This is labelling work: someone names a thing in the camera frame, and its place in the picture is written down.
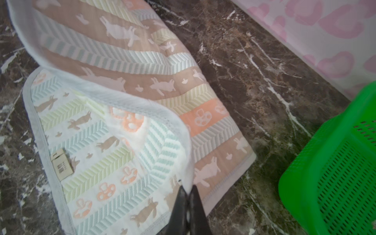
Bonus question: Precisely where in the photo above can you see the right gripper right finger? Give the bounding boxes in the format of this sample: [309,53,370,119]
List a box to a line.
[189,185,212,235]

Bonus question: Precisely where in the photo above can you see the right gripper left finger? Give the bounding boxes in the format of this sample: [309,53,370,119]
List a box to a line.
[164,186,189,235]

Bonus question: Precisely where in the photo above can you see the pale pink patterned towel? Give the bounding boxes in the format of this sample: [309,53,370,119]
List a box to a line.
[7,1,256,235]

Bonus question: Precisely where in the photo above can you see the green plastic basket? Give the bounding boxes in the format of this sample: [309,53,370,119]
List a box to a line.
[279,83,376,235]

